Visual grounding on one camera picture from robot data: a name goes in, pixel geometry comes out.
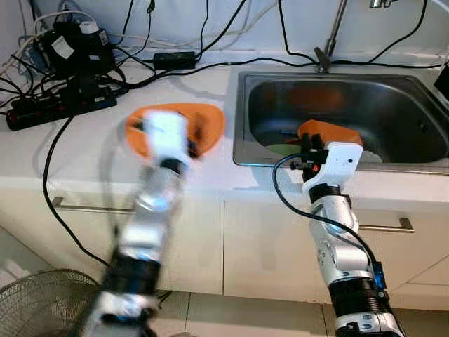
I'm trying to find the black charger with white labels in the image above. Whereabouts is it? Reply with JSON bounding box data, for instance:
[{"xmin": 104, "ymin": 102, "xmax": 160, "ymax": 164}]
[{"xmin": 35, "ymin": 21, "xmax": 116, "ymax": 77}]

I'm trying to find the black power strip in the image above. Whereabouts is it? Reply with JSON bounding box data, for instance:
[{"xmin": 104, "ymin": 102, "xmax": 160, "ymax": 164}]
[{"xmin": 6, "ymin": 91, "xmax": 118, "ymax": 132}]

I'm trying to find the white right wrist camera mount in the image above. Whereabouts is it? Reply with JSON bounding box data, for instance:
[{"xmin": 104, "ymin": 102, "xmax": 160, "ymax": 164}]
[{"xmin": 302, "ymin": 142, "xmax": 364, "ymax": 201}]

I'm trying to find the black power adapter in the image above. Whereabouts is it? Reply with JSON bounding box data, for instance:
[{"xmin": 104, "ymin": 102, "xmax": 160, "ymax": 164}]
[{"xmin": 153, "ymin": 51, "xmax": 197, "ymax": 70}]

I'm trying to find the long thin black cable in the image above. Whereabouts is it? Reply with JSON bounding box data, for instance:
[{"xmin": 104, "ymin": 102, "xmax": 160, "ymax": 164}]
[{"xmin": 119, "ymin": 56, "xmax": 449, "ymax": 88}]

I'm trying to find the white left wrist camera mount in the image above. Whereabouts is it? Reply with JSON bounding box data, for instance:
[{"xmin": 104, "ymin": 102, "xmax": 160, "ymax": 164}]
[{"xmin": 144, "ymin": 111, "xmax": 192, "ymax": 164}]

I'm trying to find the chrome faucet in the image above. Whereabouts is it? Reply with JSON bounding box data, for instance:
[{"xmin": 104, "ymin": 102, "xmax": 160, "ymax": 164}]
[{"xmin": 315, "ymin": 0, "xmax": 394, "ymax": 73}]

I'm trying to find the grey wire floor fan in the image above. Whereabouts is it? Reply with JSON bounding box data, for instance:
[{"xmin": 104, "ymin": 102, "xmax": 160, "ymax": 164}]
[{"xmin": 0, "ymin": 269, "xmax": 106, "ymax": 337}]

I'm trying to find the green plate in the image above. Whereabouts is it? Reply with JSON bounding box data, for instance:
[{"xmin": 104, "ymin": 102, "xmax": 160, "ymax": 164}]
[{"xmin": 265, "ymin": 140, "xmax": 304, "ymax": 157}]

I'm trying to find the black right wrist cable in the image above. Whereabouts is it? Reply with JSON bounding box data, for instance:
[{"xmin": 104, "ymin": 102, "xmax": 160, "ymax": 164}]
[{"xmin": 272, "ymin": 154, "xmax": 383, "ymax": 282}]

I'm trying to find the cream kitchen cabinet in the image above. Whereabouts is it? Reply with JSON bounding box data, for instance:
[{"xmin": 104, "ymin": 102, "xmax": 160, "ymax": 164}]
[{"xmin": 0, "ymin": 168, "xmax": 449, "ymax": 313}]

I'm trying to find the orange plastic bowl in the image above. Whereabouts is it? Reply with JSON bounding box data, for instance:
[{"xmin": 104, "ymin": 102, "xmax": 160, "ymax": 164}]
[
  {"xmin": 298, "ymin": 119, "xmax": 363, "ymax": 148},
  {"xmin": 125, "ymin": 103, "xmax": 226, "ymax": 159}
]

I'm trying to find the stainless steel sink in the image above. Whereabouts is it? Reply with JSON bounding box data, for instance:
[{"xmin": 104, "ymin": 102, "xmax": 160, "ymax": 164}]
[{"xmin": 233, "ymin": 69, "xmax": 449, "ymax": 169}]

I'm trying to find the black power strip cable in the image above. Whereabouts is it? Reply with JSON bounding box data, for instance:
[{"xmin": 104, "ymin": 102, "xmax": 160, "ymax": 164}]
[{"xmin": 41, "ymin": 116, "xmax": 113, "ymax": 267}]

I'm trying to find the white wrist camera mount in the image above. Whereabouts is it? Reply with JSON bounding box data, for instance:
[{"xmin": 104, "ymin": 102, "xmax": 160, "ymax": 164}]
[
  {"xmin": 302, "ymin": 142, "xmax": 364, "ymax": 201},
  {"xmin": 144, "ymin": 111, "xmax": 192, "ymax": 164}
]

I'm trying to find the white ceramic bowl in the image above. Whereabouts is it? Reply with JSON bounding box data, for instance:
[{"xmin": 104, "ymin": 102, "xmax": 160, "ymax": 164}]
[{"xmin": 360, "ymin": 149, "xmax": 384, "ymax": 164}]

